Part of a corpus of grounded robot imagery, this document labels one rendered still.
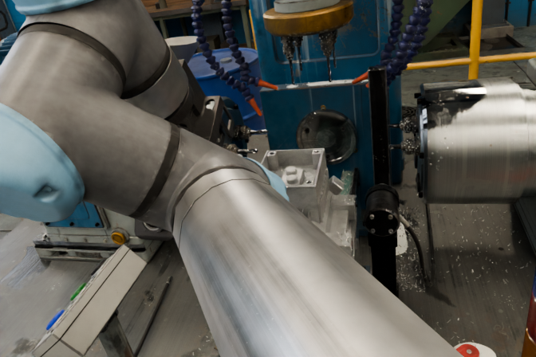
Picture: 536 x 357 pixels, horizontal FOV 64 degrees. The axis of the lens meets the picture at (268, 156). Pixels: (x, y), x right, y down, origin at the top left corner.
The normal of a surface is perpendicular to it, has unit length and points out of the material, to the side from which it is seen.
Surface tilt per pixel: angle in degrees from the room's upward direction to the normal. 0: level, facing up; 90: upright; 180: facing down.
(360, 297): 19
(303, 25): 90
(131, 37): 94
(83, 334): 51
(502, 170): 88
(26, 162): 58
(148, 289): 0
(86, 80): 69
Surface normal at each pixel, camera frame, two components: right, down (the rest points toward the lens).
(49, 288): -0.15, -0.88
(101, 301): 0.64, -0.58
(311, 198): -0.22, 0.48
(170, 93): 0.79, 0.38
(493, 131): -0.29, -0.12
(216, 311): -0.92, -0.07
